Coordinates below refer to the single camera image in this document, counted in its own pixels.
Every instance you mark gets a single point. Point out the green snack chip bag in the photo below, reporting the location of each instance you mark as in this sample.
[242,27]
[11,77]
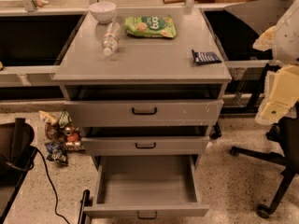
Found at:
[150,26]

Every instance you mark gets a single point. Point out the wooden stick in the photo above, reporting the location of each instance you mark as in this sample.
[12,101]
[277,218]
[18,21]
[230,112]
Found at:
[173,1]

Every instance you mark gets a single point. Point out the grey drawer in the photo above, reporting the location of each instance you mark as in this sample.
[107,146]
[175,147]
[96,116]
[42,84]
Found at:
[146,187]
[142,106]
[123,141]

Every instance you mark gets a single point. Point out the grey middle drawer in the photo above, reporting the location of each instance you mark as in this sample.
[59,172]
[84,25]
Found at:
[123,141]

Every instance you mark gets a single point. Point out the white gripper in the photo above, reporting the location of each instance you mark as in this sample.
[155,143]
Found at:
[287,37]

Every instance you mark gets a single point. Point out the pile of snacks on floor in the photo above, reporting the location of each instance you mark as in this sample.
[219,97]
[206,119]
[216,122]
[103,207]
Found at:
[62,131]

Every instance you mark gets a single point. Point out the grey bottom drawer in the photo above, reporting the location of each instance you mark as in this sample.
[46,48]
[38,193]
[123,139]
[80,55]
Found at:
[146,187]

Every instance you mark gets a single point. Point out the grey drawer cabinet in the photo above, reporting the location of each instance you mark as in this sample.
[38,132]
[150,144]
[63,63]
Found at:
[144,61]

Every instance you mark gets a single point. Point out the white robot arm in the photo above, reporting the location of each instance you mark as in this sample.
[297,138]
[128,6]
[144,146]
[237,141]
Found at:
[285,48]

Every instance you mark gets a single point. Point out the clear plastic water bottle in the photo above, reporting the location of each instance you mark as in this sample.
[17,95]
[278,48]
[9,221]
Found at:
[110,41]

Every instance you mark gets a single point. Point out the white bowl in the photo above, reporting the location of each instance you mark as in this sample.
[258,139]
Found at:
[103,12]

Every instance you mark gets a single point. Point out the grey top drawer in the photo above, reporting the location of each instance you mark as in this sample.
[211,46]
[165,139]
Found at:
[142,106]

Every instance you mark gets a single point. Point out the blue snack bag on floor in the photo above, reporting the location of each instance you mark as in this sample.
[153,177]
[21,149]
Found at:
[56,153]

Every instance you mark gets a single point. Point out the dark blue rxbar wrapper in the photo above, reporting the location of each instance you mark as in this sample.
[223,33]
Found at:
[202,58]

